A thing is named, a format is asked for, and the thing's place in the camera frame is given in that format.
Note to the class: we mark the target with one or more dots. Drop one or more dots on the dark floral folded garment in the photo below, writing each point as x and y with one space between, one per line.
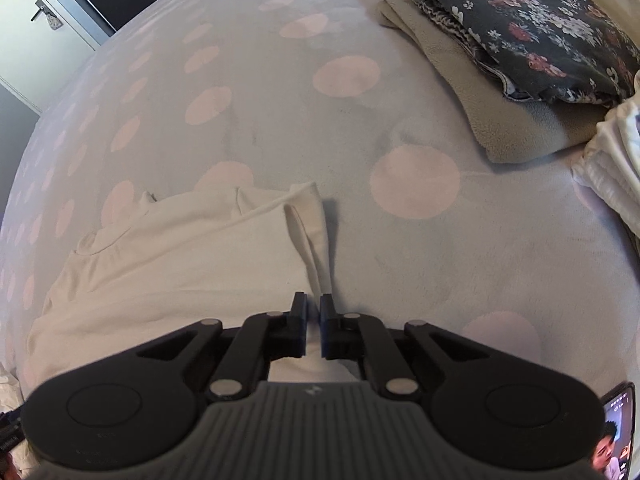
525 25

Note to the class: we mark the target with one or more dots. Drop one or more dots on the white door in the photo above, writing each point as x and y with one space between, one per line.
30 50

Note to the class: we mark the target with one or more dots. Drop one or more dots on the black smartphone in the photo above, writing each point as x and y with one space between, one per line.
617 440

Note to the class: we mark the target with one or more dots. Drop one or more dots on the small patterned hanging pouch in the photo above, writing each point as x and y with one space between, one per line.
54 21

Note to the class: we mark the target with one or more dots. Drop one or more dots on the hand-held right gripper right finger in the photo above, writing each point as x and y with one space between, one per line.
325 327

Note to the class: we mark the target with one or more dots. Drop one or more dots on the beige folded fleece cloth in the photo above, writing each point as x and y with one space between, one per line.
475 110

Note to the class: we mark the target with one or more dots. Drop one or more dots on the grey pink-dotted bed blanket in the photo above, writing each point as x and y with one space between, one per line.
400 95

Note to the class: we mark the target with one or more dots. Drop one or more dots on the cream turtleneck garment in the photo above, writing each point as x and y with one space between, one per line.
175 260

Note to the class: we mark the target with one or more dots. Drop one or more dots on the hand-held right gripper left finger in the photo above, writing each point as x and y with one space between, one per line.
301 325

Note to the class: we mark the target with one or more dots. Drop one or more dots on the white folded clothes stack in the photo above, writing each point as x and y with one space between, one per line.
615 170

